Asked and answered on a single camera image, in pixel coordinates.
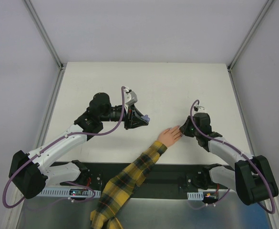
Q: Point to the purple nail polish bottle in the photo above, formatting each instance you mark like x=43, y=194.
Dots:
x=146, y=118

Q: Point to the yellow plaid sleeve forearm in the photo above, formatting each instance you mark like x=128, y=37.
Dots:
x=121, y=187

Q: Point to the right aluminium frame post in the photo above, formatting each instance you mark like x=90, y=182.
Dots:
x=253, y=29

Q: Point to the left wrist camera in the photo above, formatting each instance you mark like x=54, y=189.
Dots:
x=130, y=98

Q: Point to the aluminium frame post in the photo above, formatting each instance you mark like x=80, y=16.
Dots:
x=43, y=33
x=253, y=29

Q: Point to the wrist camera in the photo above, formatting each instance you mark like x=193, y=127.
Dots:
x=130, y=98
x=199, y=109

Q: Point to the left aluminium frame post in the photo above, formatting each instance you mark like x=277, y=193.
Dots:
x=43, y=33

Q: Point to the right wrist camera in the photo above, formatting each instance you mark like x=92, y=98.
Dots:
x=199, y=109

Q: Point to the white cable duct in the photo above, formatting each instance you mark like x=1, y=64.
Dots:
x=195, y=196
x=69, y=192

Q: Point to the mannequin hand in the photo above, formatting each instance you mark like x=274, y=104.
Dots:
x=170, y=136

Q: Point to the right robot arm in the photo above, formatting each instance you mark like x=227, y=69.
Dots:
x=249, y=176

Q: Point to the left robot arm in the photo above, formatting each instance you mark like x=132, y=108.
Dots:
x=33, y=171

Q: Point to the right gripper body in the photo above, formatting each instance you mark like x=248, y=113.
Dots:
x=187, y=129

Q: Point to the right white cable duct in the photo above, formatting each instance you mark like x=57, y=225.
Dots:
x=195, y=196

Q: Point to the left white cable duct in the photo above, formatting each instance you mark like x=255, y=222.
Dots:
x=69, y=192

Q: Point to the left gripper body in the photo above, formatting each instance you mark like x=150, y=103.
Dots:
x=128, y=119

